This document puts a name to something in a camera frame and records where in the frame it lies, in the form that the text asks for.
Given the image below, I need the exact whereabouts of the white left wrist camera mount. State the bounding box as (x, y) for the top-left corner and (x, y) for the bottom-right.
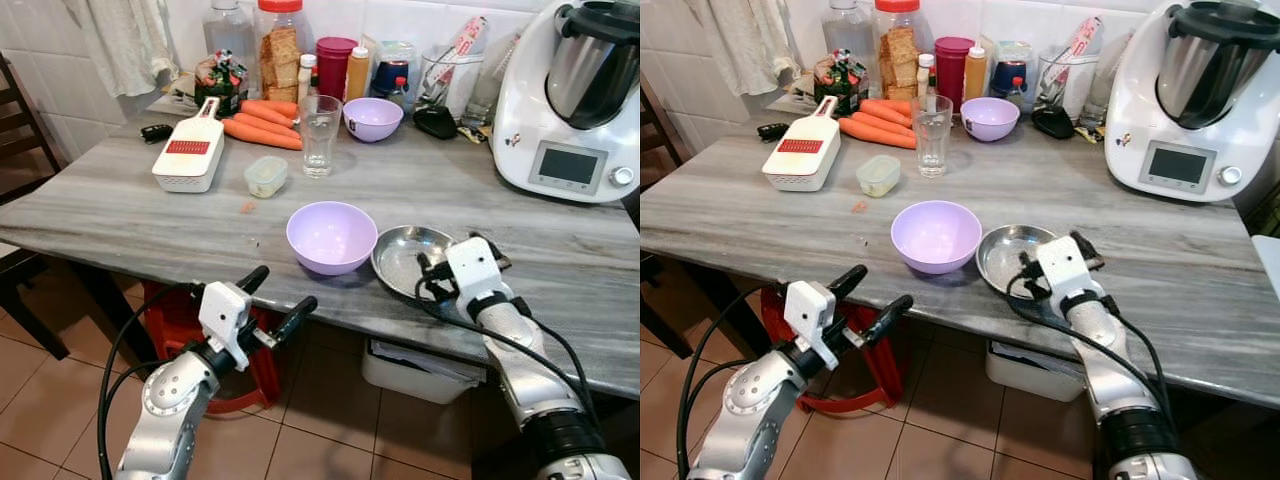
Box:
(783, 280), (837, 371)
(198, 281), (253, 373)

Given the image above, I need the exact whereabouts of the clear plastic bottle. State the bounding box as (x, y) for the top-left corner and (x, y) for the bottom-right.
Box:
(203, 0), (259, 71)
(822, 0), (878, 66)

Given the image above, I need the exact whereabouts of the clear plastic container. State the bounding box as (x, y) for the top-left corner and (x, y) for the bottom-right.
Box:
(420, 50), (481, 119)
(1037, 48), (1096, 116)

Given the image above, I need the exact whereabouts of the green snack bag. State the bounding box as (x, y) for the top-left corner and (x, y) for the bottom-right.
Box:
(813, 48), (869, 113)
(194, 50), (251, 116)

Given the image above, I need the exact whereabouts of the dark wooden chair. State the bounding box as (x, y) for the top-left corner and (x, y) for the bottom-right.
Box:
(0, 55), (106, 361)
(640, 80), (691, 191)

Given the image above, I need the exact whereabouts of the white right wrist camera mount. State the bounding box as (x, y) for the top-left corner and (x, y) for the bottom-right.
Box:
(1035, 235), (1099, 309)
(445, 236), (506, 311)

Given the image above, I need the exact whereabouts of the red plastic stool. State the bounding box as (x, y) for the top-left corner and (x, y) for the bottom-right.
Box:
(140, 282), (286, 416)
(760, 288), (906, 414)

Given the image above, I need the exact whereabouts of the white plastic bin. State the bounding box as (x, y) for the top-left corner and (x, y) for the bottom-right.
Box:
(361, 338), (488, 405)
(985, 340), (1096, 403)

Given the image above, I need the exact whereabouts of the stainless steel bowl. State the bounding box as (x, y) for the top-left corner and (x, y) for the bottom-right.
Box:
(371, 225), (471, 303)
(976, 224), (1051, 298)

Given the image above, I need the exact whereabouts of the white counter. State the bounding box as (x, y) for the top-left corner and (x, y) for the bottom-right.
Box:
(1250, 235), (1280, 301)

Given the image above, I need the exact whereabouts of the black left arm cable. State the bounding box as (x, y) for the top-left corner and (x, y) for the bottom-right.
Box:
(97, 285), (206, 480)
(675, 285), (791, 480)

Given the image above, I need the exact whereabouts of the purple plastic bowl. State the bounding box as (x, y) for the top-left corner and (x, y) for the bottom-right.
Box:
(286, 201), (379, 276)
(342, 97), (405, 143)
(960, 97), (1021, 142)
(890, 200), (984, 275)

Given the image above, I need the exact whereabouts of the clear plastic cup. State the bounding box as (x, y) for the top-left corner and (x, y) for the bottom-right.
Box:
(462, 30), (523, 129)
(1080, 30), (1136, 126)

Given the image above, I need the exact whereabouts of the clear drinking glass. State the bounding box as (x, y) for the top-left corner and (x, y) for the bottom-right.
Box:
(299, 95), (343, 179)
(910, 94), (954, 178)

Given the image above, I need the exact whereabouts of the white kitchen food processor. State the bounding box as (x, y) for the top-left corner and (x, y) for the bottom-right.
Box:
(491, 0), (641, 205)
(1105, 0), (1280, 203)

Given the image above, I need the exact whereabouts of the white box grater red blade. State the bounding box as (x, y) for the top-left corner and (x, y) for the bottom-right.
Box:
(151, 97), (227, 193)
(762, 96), (841, 192)

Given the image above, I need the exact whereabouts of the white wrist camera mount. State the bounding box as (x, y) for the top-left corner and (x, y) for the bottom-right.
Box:
(783, 280), (837, 371)
(445, 236), (506, 311)
(198, 281), (253, 373)
(1035, 235), (1099, 309)

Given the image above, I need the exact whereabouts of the orange sauce bottle white cap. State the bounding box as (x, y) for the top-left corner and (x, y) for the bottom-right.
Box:
(963, 45), (989, 101)
(346, 46), (371, 101)

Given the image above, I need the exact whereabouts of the red and white packet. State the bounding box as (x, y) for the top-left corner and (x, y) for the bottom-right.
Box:
(1045, 15), (1104, 86)
(430, 15), (489, 86)

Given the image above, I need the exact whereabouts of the red-lidded cracker jar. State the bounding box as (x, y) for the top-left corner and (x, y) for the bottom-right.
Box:
(256, 0), (316, 103)
(873, 0), (931, 101)

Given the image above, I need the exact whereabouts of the small container green lid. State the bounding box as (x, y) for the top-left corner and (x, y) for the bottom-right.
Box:
(856, 154), (902, 197)
(244, 156), (289, 199)

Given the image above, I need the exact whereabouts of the blue-labelled jar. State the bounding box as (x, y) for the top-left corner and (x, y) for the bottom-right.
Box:
(375, 41), (418, 101)
(992, 41), (1036, 99)

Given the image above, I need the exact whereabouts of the black pouch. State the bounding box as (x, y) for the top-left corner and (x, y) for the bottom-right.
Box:
(413, 104), (459, 140)
(1031, 105), (1077, 140)

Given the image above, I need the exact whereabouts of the magenta plastic canister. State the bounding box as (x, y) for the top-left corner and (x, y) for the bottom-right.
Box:
(316, 37), (358, 101)
(934, 36), (975, 111)

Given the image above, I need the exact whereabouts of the orange carrot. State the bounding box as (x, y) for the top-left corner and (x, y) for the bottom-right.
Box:
(235, 112), (301, 138)
(862, 98), (913, 123)
(222, 118), (304, 151)
(853, 110), (916, 137)
(838, 117), (918, 150)
(245, 100), (297, 126)

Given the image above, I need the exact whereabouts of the hanging beige towel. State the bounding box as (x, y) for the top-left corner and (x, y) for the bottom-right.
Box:
(705, 0), (799, 98)
(65, 0), (181, 99)

